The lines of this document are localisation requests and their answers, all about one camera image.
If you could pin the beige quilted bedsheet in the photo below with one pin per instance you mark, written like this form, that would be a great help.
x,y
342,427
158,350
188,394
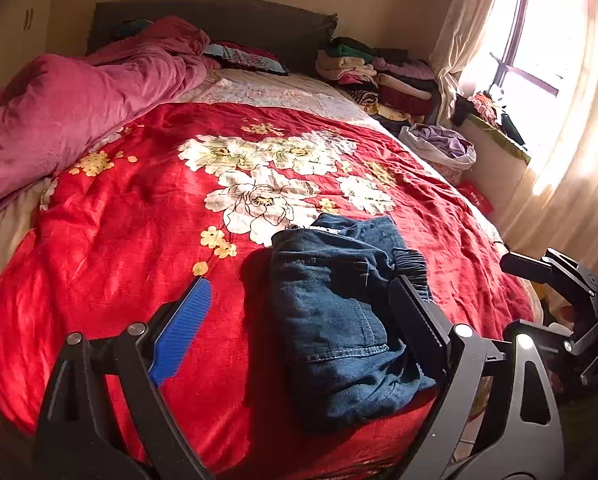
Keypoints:
x,y
279,92

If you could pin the cream curtain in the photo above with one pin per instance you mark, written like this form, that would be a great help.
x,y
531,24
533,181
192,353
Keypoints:
x,y
464,20
579,160

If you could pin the red floral blanket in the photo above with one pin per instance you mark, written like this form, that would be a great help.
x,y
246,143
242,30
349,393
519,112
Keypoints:
x,y
104,235

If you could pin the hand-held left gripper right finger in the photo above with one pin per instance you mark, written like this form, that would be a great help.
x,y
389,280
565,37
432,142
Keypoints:
x,y
419,322

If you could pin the pink duvet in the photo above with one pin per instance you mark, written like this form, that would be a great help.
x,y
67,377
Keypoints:
x,y
54,110

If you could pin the floral pillow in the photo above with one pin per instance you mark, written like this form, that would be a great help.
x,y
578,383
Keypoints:
x,y
249,57

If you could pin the red box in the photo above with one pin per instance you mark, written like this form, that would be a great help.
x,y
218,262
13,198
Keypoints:
x,y
476,197

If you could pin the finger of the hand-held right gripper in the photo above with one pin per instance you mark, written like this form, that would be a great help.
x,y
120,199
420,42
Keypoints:
x,y
561,342
526,266

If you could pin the blue denim pants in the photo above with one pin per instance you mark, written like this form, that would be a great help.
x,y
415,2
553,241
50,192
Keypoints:
x,y
329,320

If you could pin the dark headboard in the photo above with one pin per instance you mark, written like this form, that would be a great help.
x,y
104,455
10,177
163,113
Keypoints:
x,y
229,20

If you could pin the pile of folded clothes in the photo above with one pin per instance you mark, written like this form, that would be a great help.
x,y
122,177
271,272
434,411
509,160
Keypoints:
x,y
379,80

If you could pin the white bag of purple clothes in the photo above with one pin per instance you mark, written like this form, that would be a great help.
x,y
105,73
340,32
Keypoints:
x,y
439,147

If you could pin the window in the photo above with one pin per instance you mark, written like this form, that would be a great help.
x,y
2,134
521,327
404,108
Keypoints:
x,y
534,35

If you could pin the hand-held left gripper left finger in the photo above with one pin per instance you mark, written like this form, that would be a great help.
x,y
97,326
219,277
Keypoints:
x,y
179,332

